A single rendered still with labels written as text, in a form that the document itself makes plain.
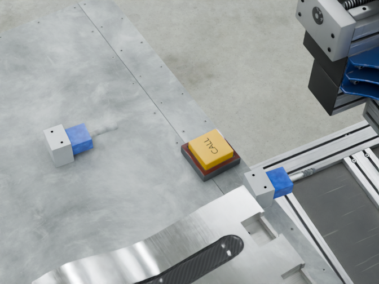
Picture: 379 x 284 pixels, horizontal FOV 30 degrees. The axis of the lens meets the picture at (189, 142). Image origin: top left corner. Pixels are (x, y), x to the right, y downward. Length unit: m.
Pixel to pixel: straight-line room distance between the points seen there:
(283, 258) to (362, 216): 0.90
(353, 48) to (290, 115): 1.09
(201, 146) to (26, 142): 0.33
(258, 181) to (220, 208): 0.11
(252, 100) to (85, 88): 1.12
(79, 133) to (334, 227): 0.89
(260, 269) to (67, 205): 0.37
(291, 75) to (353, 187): 0.65
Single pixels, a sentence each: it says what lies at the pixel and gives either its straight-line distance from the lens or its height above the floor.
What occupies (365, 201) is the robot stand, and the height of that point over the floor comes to 0.21.
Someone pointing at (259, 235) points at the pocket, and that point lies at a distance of 1.15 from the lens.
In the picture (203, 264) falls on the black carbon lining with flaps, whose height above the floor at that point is 0.88.
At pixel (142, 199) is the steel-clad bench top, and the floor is 0.80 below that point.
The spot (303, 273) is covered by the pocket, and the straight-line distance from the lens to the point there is 1.12.
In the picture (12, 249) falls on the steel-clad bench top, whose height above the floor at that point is 0.80.
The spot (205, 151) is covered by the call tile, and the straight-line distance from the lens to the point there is 1.27.
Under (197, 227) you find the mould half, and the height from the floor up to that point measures 0.89.
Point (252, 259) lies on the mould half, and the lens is 1.10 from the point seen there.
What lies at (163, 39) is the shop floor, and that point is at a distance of 2.63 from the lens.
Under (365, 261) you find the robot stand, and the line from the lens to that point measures 1.92.
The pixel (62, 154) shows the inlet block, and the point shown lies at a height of 0.83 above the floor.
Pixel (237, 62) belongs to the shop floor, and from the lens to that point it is 2.56.
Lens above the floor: 1.87
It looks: 53 degrees down
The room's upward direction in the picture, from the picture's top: 2 degrees clockwise
